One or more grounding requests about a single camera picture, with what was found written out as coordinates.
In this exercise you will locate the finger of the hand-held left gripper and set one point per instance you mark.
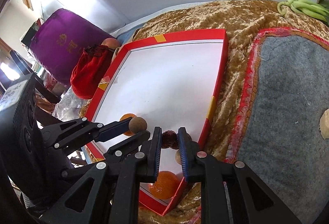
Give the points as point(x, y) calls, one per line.
point(113, 130)
point(131, 142)

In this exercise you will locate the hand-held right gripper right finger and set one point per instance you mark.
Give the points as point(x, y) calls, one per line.
point(183, 154)

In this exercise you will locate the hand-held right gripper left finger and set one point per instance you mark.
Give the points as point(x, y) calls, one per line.
point(156, 154)

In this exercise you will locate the dark red date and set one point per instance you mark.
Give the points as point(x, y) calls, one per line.
point(168, 144)
point(170, 135)

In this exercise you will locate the brown longan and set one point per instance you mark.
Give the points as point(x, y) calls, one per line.
point(138, 125)
point(177, 157)

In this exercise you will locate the red cardboard tray white inside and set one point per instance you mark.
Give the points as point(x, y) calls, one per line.
point(167, 72)

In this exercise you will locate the orange mandarin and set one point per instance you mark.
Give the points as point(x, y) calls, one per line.
point(164, 185)
point(126, 118)

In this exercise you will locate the clear plastic bag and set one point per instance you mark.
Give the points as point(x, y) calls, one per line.
point(69, 105)

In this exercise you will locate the pale red apple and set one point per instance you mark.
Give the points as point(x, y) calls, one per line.
point(110, 43)

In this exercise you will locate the purple tote bag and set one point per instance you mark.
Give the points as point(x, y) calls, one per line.
point(64, 38)

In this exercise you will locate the grey mat with red border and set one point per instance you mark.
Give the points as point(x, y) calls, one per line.
point(282, 85)

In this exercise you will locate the gold velvet cloth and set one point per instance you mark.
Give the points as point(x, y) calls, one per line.
point(239, 33)

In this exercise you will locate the green bok choy bunch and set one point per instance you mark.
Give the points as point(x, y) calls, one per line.
point(305, 6)

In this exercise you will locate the wooden wall frame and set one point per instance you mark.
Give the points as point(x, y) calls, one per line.
point(26, 0)

